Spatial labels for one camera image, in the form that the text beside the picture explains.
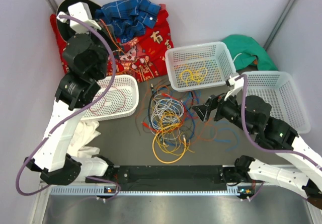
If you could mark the red printed cloth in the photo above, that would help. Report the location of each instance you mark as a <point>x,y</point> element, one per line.
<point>143,57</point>

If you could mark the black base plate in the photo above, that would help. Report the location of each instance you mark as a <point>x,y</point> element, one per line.
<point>168,178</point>

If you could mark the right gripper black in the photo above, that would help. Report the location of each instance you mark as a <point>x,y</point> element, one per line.
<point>213,102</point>

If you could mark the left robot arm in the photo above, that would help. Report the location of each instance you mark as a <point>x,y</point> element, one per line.
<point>92,70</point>

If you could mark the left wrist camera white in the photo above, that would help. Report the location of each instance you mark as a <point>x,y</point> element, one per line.
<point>80,11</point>

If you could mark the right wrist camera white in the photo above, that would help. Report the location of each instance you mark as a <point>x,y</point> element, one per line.
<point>235,82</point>

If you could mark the white oval perforated basket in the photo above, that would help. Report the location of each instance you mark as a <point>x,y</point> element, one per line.
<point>120,101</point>

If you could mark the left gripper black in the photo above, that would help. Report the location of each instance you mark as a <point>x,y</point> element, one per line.
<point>105,31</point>

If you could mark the green cloth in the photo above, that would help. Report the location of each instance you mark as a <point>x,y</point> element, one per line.
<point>246,51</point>

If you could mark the white cloth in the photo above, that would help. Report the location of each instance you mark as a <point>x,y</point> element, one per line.
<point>85,132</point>

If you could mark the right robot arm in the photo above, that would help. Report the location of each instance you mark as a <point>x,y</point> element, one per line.
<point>273,136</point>

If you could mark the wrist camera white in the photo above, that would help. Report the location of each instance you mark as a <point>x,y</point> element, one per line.
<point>235,82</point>
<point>80,11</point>

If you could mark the blue plaid shirt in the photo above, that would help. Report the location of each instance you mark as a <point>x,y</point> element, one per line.
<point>129,18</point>

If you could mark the white rectangular basket, right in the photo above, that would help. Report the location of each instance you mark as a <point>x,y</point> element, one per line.
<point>278,89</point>

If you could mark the white rectangular basket, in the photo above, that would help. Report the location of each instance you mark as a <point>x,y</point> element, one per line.
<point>278,89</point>
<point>199,66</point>

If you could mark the white rectangular basket, middle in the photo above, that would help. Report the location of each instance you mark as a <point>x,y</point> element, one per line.
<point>199,66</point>

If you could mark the black hat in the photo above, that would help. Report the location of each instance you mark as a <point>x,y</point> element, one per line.
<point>64,29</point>

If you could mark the grey corner post right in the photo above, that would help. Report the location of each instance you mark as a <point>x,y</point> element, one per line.
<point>278,25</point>

